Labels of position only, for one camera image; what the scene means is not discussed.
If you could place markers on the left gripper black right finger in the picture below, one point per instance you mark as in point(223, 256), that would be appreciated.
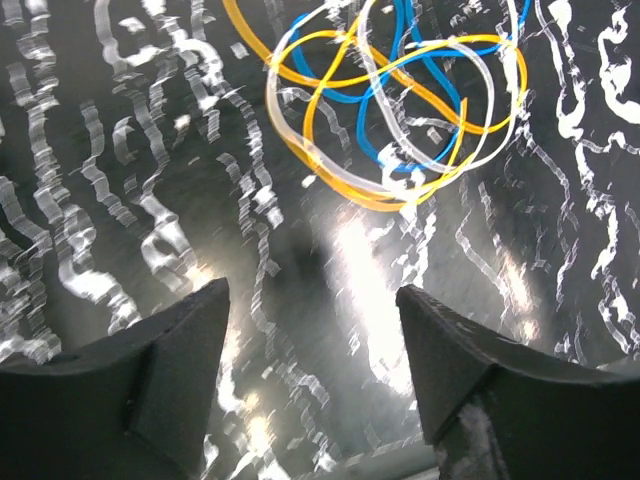
point(493, 408)

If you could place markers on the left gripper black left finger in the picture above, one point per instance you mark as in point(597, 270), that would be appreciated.
point(132, 405)

